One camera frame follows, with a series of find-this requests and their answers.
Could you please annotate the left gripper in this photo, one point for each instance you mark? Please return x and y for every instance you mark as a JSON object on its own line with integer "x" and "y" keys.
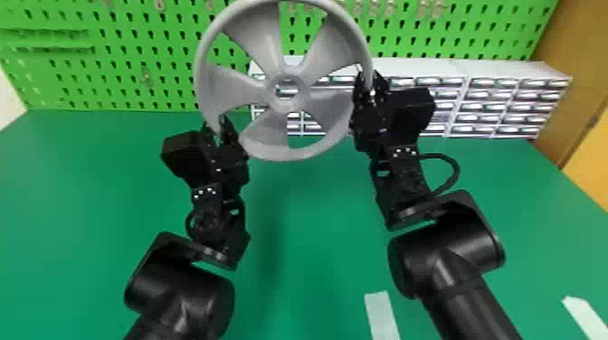
{"x": 228, "y": 166}

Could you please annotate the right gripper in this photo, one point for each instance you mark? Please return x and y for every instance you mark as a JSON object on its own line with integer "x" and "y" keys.
{"x": 373, "y": 130}

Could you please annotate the grey wheel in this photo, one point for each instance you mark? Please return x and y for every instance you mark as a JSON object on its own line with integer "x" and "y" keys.
{"x": 251, "y": 35}

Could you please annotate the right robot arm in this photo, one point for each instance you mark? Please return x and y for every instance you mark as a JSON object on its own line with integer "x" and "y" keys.
{"x": 451, "y": 266}

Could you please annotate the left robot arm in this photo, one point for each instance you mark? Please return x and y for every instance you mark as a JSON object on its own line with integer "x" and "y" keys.
{"x": 180, "y": 294}

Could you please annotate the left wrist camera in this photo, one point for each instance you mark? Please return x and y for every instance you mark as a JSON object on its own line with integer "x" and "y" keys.
{"x": 183, "y": 154}

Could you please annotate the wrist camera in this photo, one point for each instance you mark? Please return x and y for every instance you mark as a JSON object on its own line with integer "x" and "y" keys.
{"x": 412, "y": 114}
{"x": 183, "y": 154}

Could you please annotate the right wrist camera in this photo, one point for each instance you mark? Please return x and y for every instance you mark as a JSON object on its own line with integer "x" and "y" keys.
{"x": 412, "y": 114}

